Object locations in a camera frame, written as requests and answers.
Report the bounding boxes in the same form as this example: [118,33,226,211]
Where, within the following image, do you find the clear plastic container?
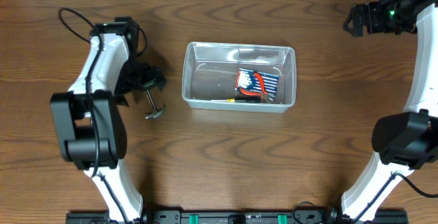
[182,42,296,113]

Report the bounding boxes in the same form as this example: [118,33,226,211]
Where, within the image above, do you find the black handled claw hammer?
[145,90,166,120]

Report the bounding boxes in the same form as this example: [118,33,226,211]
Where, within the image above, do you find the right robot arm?
[326,0,437,223]

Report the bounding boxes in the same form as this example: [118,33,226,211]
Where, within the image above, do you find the black yellow screwdriver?
[211,96,261,103]

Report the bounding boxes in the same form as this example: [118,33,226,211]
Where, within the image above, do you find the blue precision screwdriver set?
[235,69,279,98]

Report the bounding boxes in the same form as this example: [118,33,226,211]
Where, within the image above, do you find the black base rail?
[65,210,409,224]

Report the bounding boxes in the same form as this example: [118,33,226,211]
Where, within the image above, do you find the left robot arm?
[50,17,166,223]

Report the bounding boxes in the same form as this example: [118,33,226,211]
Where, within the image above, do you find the red handled pliers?
[235,70,273,103]

